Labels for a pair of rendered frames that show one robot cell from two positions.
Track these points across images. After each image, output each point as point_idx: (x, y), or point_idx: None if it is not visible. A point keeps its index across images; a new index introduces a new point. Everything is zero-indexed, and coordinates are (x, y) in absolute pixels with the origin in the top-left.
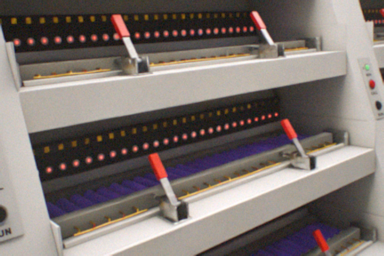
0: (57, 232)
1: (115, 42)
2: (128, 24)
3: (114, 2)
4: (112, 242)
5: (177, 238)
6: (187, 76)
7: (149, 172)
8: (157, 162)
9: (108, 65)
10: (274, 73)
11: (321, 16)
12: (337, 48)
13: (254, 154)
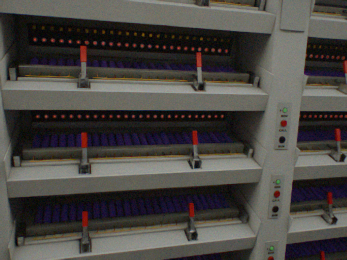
0: (3, 163)
1: (109, 47)
2: (121, 37)
3: None
4: (42, 172)
5: (77, 182)
6: (113, 94)
7: (105, 132)
8: (84, 137)
9: (77, 72)
10: (189, 101)
11: (265, 62)
12: (265, 90)
13: (174, 143)
